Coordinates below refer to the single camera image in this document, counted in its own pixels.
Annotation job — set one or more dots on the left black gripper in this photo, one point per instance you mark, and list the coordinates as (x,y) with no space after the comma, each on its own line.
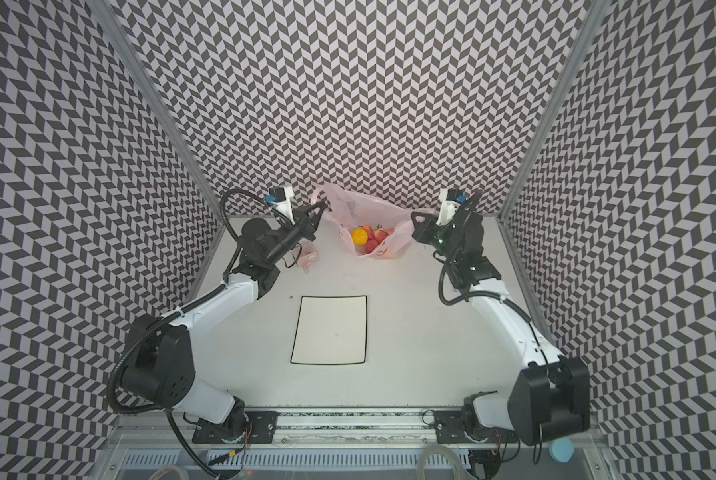
(304,221)

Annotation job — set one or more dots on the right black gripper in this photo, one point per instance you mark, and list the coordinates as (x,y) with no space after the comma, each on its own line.
(433,225)

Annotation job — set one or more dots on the pink plastic bag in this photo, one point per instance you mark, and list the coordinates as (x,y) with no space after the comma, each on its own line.
(350,210)

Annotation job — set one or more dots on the yellow fake pear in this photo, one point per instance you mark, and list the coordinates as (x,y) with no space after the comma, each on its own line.
(360,236)

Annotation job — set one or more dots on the fake strawberry with leaves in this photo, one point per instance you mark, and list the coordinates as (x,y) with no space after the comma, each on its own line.
(371,245)

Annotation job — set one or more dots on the red fake wax apple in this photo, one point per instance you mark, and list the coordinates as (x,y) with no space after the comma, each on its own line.
(381,234)

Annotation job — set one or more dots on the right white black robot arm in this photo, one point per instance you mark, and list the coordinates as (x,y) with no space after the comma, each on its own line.
(550,398)

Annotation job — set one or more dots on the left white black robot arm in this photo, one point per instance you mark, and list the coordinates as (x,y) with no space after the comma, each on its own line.
(156,370)

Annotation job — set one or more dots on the white square plate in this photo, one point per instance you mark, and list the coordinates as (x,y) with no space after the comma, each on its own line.
(331,331)

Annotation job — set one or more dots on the teal round cap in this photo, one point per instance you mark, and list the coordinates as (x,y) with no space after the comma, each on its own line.
(562,450)

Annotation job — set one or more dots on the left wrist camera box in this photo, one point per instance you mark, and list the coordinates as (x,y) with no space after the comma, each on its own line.
(279,200)

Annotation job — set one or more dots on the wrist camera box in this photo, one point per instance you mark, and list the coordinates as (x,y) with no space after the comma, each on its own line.
(279,200)
(450,199)

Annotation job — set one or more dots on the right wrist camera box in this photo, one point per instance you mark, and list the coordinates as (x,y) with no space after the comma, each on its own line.
(450,199)

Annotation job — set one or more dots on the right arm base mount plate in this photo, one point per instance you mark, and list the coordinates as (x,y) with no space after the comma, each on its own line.
(457,427)

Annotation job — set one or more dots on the aluminium front rail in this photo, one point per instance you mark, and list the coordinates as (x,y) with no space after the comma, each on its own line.
(329,427)

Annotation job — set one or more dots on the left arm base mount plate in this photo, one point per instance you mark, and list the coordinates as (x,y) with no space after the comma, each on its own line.
(255,427)

